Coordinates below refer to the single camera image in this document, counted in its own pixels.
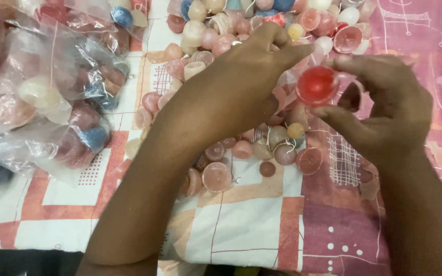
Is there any clear bag of wax candles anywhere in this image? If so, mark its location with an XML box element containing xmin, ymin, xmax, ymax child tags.
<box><xmin>14</xmin><ymin>0</ymin><xmax>149</xmax><ymax>54</ymax></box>
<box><xmin>0</xmin><ymin>17</ymin><xmax>130</xmax><ymax>125</ymax></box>
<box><xmin>0</xmin><ymin>101</ymin><xmax>113</xmax><ymax>189</ymax></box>

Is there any pink white patterned cloth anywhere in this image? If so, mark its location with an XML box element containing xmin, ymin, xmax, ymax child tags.
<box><xmin>0</xmin><ymin>0</ymin><xmax>442</xmax><ymax>276</ymax></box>

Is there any person's right hand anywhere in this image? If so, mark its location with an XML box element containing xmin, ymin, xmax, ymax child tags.
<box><xmin>310</xmin><ymin>54</ymin><xmax>434</xmax><ymax>170</ymax></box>

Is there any heap of small wax candles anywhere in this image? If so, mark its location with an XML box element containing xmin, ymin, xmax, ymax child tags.
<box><xmin>124</xmin><ymin>0</ymin><xmax>376</xmax><ymax>198</ymax></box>

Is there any person's dark clothing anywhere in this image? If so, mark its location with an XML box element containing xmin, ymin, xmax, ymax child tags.
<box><xmin>0</xmin><ymin>249</ymin><xmax>85</xmax><ymax>276</ymax></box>

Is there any red round wax candle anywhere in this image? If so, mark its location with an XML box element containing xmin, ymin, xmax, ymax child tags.
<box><xmin>296</xmin><ymin>65</ymin><xmax>340</xmax><ymax>107</ymax></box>

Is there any person's left hand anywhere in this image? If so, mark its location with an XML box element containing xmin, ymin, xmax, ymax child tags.
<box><xmin>173</xmin><ymin>22</ymin><xmax>316</xmax><ymax>143</ymax></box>

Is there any small clear plastic bag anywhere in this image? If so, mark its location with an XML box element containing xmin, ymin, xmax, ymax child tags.
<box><xmin>277</xmin><ymin>54</ymin><xmax>365</xmax><ymax>116</ymax></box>

